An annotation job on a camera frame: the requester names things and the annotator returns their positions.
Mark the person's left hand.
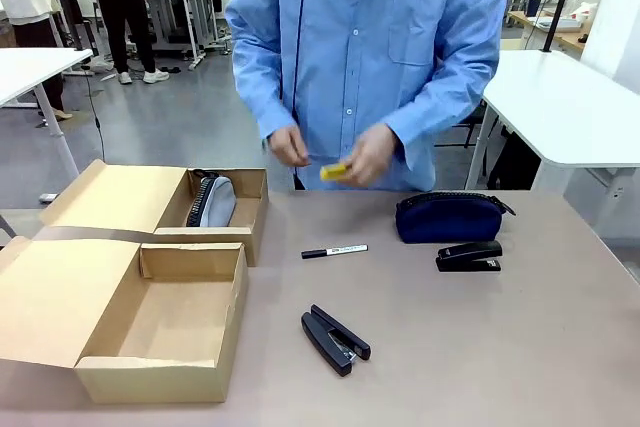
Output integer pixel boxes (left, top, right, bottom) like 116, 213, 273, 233
343, 122, 402, 188

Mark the person's right hand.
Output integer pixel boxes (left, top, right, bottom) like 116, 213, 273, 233
266, 122, 313, 168

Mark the small yellow box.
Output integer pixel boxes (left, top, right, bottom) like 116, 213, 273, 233
319, 161, 352, 183

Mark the navy blue zipper pouch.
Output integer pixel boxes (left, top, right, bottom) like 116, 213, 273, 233
394, 191, 517, 245

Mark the white marker with black cap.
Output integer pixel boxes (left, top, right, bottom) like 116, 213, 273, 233
300, 244, 370, 260

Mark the black stapler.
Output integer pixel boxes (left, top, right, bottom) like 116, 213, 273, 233
300, 303, 373, 378
435, 240, 503, 274

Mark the small cardboard box with lid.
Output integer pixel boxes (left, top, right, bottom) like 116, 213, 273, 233
38, 159, 270, 268

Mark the person's right forearm blue sleeve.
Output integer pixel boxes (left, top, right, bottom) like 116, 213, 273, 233
230, 36, 297, 139

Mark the person's left forearm blue sleeve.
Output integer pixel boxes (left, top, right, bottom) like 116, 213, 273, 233
382, 66, 501, 148

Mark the large open cardboard box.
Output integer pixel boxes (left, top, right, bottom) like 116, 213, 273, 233
0, 235, 250, 404

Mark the grey zipper pencil case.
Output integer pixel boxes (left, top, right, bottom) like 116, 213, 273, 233
185, 170, 238, 228

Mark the black chair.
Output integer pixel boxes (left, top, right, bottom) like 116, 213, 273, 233
433, 100, 503, 149

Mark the person in blue shirt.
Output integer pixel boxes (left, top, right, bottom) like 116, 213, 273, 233
224, 0, 509, 192

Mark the large white rounded table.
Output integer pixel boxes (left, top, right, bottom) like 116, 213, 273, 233
463, 49, 640, 243

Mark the person in black clothes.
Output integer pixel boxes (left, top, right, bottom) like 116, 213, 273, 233
75, 0, 171, 86

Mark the wooden background table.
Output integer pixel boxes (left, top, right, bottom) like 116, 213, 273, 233
507, 9, 587, 54

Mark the white tray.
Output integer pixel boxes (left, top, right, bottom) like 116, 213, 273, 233
535, 15, 584, 32

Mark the white table with white legs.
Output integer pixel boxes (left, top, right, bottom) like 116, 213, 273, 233
0, 48, 95, 178

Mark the black cord on person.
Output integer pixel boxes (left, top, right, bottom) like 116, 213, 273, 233
291, 0, 314, 191

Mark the thin black hanging cable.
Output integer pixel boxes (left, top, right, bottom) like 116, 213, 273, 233
85, 65, 108, 163

